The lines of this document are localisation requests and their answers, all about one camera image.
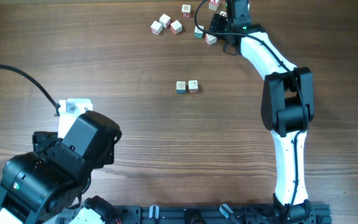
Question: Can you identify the plain number one block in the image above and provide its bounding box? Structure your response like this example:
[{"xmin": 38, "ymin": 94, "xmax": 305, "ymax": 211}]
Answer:
[{"xmin": 205, "ymin": 34, "xmax": 217, "ymax": 45}]

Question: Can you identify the blue-sided white block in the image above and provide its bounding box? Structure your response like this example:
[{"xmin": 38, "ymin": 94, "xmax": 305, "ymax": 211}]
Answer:
[{"xmin": 176, "ymin": 81, "xmax": 186, "ymax": 94}]

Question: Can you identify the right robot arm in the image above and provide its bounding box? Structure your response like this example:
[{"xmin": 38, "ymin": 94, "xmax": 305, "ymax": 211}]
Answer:
[{"xmin": 207, "ymin": 1, "xmax": 314, "ymax": 223}]

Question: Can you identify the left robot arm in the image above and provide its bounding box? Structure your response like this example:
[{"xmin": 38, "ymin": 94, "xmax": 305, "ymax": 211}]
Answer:
[{"xmin": 0, "ymin": 111, "xmax": 122, "ymax": 223}]

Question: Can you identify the green ladybug block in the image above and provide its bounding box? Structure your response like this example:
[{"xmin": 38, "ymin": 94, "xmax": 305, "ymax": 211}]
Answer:
[{"xmin": 219, "ymin": 11, "xmax": 227, "ymax": 17}]

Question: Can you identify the red X block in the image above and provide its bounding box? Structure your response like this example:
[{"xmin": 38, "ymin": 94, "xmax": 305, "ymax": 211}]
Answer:
[{"xmin": 208, "ymin": 0, "xmax": 220, "ymax": 11}]

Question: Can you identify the green N block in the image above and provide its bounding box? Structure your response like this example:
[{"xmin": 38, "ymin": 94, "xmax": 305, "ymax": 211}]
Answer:
[{"xmin": 194, "ymin": 26, "xmax": 204, "ymax": 39}]

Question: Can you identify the red Q block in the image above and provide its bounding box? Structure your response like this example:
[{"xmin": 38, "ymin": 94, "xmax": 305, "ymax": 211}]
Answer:
[{"xmin": 181, "ymin": 4, "xmax": 191, "ymax": 17}]

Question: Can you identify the red animal sketch block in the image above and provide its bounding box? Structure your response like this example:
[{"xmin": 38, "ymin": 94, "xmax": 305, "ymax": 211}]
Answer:
[{"xmin": 170, "ymin": 20, "xmax": 183, "ymax": 35}]

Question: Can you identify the red-edged white block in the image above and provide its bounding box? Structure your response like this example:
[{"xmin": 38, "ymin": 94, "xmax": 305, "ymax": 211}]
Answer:
[{"xmin": 158, "ymin": 14, "xmax": 172, "ymax": 29}]

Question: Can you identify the red Z white block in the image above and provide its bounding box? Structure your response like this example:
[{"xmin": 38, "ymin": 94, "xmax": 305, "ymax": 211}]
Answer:
[{"xmin": 150, "ymin": 21, "xmax": 163, "ymax": 35}]

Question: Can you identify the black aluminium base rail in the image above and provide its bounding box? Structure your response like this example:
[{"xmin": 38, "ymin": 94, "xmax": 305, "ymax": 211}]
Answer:
[{"xmin": 110, "ymin": 204, "xmax": 332, "ymax": 224}]

